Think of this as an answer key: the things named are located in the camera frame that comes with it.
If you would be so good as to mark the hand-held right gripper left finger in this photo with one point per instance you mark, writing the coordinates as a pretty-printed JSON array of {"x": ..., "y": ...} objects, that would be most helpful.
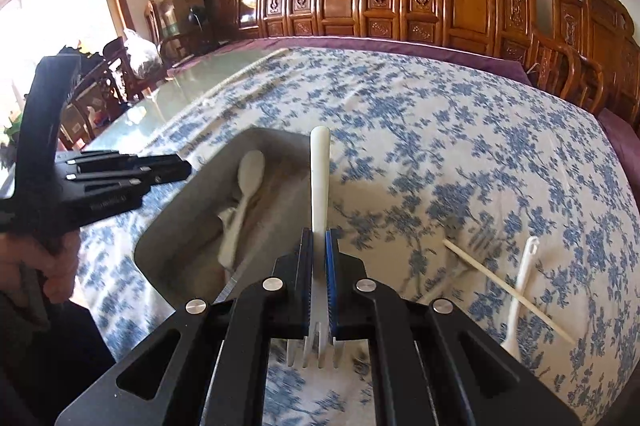
[{"x": 302, "y": 296}]

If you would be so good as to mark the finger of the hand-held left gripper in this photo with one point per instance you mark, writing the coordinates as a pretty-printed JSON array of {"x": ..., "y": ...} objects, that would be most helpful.
[
  {"x": 125, "y": 167},
  {"x": 110, "y": 198}
]

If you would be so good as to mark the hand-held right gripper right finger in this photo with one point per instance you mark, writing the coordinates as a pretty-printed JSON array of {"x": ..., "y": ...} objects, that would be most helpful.
[{"x": 332, "y": 296}]

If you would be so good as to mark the silver metal knife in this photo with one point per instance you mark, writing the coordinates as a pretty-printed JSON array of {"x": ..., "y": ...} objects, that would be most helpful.
[{"x": 235, "y": 280}]

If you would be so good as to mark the grey metal tray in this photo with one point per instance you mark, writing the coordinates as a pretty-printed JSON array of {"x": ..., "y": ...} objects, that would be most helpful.
[{"x": 280, "y": 206}]

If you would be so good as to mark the white plastic fork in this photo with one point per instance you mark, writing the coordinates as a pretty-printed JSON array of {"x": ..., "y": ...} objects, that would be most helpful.
[{"x": 320, "y": 186}]

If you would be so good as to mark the wooden chopstick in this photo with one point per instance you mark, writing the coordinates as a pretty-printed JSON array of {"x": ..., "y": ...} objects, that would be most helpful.
[{"x": 505, "y": 288}]

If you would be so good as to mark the small white plastic spoon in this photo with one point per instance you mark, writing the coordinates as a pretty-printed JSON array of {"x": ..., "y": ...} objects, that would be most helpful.
[{"x": 522, "y": 286}]

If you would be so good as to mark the person's left hand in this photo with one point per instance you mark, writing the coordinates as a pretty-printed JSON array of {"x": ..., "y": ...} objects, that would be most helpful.
[{"x": 60, "y": 266}]

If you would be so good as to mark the dark wooden chair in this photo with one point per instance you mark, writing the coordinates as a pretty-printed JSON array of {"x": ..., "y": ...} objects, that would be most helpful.
[{"x": 100, "y": 91}]

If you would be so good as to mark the clear plastic bag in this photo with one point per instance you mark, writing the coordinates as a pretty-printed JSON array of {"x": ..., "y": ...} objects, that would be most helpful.
[{"x": 142, "y": 54}]

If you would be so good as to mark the tall-back wooden chair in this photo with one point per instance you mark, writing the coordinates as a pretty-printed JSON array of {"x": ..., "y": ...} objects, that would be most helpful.
[{"x": 152, "y": 24}]

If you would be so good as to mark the black desk lamp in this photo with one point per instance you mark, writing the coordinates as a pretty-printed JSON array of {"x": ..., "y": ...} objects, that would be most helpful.
[{"x": 199, "y": 19}]

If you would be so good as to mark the white-edged cardboard box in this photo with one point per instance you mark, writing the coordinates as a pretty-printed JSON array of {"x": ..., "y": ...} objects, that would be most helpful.
[{"x": 185, "y": 1}]

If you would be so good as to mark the person's dark clothing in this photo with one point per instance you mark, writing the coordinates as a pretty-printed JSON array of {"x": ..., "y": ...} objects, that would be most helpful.
[{"x": 40, "y": 381}]

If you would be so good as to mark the blue floral tablecloth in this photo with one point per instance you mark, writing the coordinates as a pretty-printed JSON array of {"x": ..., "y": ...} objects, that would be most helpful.
[{"x": 450, "y": 131}]

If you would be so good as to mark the purple sofa cushion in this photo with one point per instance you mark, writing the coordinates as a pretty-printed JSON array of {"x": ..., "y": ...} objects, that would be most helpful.
[{"x": 500, "y": 69}]

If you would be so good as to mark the purple armchair cushion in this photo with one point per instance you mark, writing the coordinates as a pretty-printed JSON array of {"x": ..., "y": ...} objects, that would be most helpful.
[{"x": 620, "y": 124}]

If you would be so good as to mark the carved wooden armchair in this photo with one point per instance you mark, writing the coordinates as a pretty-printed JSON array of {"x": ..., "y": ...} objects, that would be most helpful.
[{"x": 590, "y": 21}]

